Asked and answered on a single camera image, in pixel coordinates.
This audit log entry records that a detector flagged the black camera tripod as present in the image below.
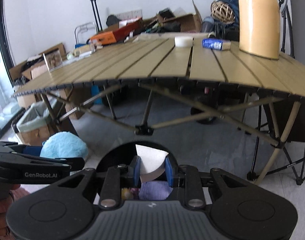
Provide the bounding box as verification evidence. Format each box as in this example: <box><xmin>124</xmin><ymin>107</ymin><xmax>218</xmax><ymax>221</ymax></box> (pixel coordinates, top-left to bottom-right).
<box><xmin>275</xmin><ymin>0</ymin><xmax>296</xmax><ymax>55</ymax></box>

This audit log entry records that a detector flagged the orange box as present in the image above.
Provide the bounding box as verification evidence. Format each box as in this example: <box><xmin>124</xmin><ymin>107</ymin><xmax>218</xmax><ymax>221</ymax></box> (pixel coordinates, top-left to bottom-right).
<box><xmin>89</xmin><ymin>17</ymin><xmax>143</xmax><ymax>45</ymax></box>

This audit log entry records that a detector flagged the yellow thermos jug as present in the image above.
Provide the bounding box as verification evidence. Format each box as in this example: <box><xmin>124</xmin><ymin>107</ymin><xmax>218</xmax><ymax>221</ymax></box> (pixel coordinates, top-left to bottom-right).
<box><xmin>239</xmin><ymin>0</ymin><xmax>291</xmax><ymax>60</ymax></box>

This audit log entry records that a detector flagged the large open cardboard box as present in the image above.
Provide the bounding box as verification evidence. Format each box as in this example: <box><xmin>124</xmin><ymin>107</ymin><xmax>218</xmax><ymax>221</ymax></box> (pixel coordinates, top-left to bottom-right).
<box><xmin>142</xmin><ymin>0</ymin><xmax>203</xmax><ymax>33</ymax></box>

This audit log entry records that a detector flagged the black trash bin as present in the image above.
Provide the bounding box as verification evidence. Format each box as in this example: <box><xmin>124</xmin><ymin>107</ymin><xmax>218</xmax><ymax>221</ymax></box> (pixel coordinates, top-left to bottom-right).
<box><xmin>94</xmin><ymin>141</ymin><xmax>179</xmax><ymax>202</ymax></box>

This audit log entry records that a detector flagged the black bag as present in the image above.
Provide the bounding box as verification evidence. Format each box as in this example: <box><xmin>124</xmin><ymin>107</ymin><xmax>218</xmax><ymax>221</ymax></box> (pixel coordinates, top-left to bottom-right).
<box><xmin>106</xmin><ymin>15</ymin><xmax>124</xmax><ymax>27</ymax></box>

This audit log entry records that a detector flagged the black wheeled cart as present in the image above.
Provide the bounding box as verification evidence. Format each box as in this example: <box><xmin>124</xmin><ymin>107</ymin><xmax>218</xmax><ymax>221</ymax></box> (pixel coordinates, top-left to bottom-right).
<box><xmin>180</xmin><ymin>84</ymin><xmax>245</xmax><ymax>125</ymax></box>

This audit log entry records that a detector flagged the clear plastic box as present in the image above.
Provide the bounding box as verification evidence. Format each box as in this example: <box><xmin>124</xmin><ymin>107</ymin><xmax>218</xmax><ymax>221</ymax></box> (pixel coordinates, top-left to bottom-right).
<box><xmin>43</xmin><ymin>49</ymin><xmax>63</xmax><ymax>71</ymax></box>

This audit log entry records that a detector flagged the blue white tissue packet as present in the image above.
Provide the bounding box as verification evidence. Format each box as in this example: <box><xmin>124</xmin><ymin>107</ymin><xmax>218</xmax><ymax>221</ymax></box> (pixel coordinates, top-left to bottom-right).
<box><xmin>202</xmin><ymin>38</ymin><xmax>232</xmax><ymax>52</ymax></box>

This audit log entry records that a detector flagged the long beige cardboard piece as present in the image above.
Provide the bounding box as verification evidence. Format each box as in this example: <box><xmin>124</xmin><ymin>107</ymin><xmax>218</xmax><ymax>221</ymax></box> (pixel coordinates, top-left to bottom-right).
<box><xmin>132</xmin><ymin>32</ymin><xmax>215</xmax><ymax>43</ymax></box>

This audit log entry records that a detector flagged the white paper sheet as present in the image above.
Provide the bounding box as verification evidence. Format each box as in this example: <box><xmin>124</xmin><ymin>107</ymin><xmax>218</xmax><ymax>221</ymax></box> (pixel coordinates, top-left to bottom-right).
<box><xmin>135</xmin><ymin>144</ymin><xmax>170</xmax><ymax>182</ymax></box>

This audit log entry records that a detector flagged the purple knitted cloth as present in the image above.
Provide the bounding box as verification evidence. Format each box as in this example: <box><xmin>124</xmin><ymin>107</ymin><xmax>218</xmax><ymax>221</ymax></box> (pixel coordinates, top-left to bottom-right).
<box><xmin>139</xmin><ymin>180</ymin><xmax>171</xmax><ymax>201</ymax></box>

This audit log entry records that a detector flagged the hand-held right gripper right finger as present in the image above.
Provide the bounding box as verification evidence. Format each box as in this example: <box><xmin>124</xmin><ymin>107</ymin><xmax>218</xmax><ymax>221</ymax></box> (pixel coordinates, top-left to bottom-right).
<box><xmin>165</xmin><ymin>157</ymin><xmax>248</xmax><ymax>209</ymax></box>

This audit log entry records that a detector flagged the pile of open cardboard boxes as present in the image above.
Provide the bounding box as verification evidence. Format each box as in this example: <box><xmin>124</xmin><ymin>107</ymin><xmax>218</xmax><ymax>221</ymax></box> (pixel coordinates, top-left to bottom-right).
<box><xmin>9</xmin><ymin>42</ymin><xmax>66</xmax><ymax>80</ymax></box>

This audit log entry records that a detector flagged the blue bag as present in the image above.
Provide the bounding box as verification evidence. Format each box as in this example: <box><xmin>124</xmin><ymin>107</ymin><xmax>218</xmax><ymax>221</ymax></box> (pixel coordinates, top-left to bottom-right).
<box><xmin>201</xmin><ymin>0</ymin><xmax>240</xmax><ymax>40</ymax></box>

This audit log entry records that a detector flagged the tan folding slat table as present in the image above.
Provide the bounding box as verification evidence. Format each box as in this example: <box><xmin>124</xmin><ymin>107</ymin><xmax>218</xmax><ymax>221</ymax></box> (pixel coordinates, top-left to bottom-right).
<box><xmin>12</xmin><ymin>34</ymin><xmax>305</xmax><ymax>185</ymax></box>

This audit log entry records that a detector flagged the rattan ball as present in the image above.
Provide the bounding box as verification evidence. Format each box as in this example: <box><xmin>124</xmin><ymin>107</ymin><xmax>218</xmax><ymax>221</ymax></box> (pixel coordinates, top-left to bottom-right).
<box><xmin>211</xmin><ymin>0</ymin><xmax>236</xmax><ymax>23</ymax></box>

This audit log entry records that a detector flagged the beige packet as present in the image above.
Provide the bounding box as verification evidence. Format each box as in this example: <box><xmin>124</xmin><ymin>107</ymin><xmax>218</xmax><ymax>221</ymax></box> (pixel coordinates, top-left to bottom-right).
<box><xmin>74</xmin><ymin>45</ymin><xmax>95</xmax><ymax>55</ymax></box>

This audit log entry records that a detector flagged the white round roll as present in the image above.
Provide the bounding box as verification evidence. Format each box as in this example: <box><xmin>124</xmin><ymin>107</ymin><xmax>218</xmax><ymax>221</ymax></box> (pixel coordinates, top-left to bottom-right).
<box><xmin>174</xmin><ymin>36</ymin><xmax>194</xmax><ymax>48</ymax></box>

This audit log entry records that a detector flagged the black window frame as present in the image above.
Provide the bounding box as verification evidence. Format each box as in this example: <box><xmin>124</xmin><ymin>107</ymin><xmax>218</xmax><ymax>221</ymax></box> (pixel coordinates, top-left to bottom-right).
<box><xmin>0</xmin><ymin>0</ymin><xmax>15</xmax><ymax>140</ymax></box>

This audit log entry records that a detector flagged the black bundle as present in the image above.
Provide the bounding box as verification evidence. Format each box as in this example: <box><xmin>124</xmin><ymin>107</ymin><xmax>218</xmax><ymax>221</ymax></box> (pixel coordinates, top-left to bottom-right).
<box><xmin>157</xmin><ymin>9</ymin><xmax>181</xmax><ymax>32</ymax></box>

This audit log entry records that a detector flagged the person's left hand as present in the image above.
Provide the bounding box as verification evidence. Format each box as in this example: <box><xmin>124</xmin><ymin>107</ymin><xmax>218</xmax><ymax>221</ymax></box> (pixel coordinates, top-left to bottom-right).
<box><xmin>0</xmin><ymin>184</ymin><xmax>19</xmax><ymax>240</ymax></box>

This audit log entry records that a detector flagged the white wall socket strip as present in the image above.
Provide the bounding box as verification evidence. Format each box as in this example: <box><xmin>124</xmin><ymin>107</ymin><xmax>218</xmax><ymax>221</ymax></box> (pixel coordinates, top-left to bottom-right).
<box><xmin>107</xmin><ymin>9</ymin><xmax>143</xmax><ymax>22</ymax></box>

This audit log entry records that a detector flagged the blue plastic container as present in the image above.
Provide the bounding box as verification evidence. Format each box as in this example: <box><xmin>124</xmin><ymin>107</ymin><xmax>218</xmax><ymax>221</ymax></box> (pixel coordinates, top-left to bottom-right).
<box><xmin>91</xmin><ymin>85</ymin><xmax>103</xmax><ymax>105</ymax></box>

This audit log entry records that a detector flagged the light blue fuzzy plush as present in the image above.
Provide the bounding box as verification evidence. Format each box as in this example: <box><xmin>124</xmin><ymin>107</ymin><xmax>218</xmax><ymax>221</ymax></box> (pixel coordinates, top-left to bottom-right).
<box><xmin>40</xmin><ymin>131</ymin><xmax>89</xmax><ymax>160</ymax></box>

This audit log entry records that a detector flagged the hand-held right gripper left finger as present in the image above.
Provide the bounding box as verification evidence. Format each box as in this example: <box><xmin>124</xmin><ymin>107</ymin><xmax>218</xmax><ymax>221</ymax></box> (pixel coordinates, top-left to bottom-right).
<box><xmin>58</xmin><ymin>156</ymin><xmax>141</xmax><ymax>209</ymax></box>

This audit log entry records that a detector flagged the black folding chair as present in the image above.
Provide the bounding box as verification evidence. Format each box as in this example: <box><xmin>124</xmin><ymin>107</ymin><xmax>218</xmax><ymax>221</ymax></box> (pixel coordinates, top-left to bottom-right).
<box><xmin>246</xmin><ymin>0</ymin><xmax>305</xmax><ymax>186</ymax></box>

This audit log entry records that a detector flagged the green plastic bag liner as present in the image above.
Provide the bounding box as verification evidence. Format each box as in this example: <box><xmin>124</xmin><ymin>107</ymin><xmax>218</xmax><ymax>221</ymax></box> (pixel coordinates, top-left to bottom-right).
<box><xmin>16</xmin><ymin>100</ymin><xmax>55</xmax><ymax>133</ymax></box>

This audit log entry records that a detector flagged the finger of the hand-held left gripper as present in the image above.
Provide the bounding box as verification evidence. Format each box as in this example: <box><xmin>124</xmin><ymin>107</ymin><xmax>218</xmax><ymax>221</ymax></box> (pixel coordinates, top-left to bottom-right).
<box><xmin>0</xmin><ymin>152</ymin><xmax>85</xmax><ymax>173</ymax></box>
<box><xmin>0</xmin><ymin>141</ymin><xmax>43</xmax><ymax>156</ymax></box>

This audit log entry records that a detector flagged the brown cardboard box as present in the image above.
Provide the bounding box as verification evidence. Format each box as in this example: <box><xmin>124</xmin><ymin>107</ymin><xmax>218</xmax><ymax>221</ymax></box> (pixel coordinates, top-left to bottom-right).
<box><xmin>12</xmin><ymin>97</ymin><xmax>79</xmax><ymax>147</ymax></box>

